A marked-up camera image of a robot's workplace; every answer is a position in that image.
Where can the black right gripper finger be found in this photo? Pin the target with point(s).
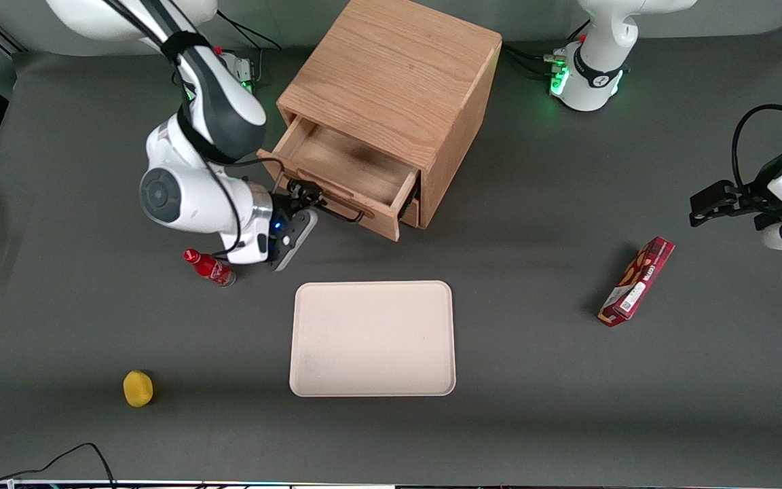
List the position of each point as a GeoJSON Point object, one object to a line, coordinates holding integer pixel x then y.
{"type": "Point", "coordinates": [313, 202]}
{"type": "Point", "coordinates": [299, 188]}

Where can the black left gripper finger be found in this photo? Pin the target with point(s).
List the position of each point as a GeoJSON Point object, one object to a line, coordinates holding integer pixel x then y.
{"type": "Point", "coordinates": [768, 216]}
{"type": "Point", "coordinates": [717, 195]}

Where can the oak wooden drawer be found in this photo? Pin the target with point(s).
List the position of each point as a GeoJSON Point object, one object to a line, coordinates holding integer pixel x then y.
{"type": "Point", "coordinates": [411, 214]}
{"type": "Point", "coordinates": [350, 163]}

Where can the beige plastic tray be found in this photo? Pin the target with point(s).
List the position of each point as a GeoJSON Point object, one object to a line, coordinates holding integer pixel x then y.
{"type": "Point", "coordinates": [372, 338]}

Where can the yellow lemon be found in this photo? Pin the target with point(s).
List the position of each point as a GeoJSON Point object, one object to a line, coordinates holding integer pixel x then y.
{"type": "Point", "coordinates": [138, 388]}

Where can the small red soda bottle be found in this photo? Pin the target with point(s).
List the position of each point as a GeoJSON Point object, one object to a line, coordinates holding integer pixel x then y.
{"type": "Point", "coordinates": [211, 267]}

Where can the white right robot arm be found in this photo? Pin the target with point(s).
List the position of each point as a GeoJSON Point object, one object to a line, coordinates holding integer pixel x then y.
{"type": "Point", "coordinates": [194, 170]}

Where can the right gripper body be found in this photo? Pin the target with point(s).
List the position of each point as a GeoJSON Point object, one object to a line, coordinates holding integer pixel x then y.
{"type": "Point", "coordinates": [292, 206]}

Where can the oak wooden cabinet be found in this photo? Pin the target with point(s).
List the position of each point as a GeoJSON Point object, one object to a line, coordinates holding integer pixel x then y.
{"type": "Point", "coordinates": [391, 75]}

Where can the red cookie box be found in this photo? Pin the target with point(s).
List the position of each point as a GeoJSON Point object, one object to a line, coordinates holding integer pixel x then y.
{"type": "Point", "coordinates": [637, 281]}

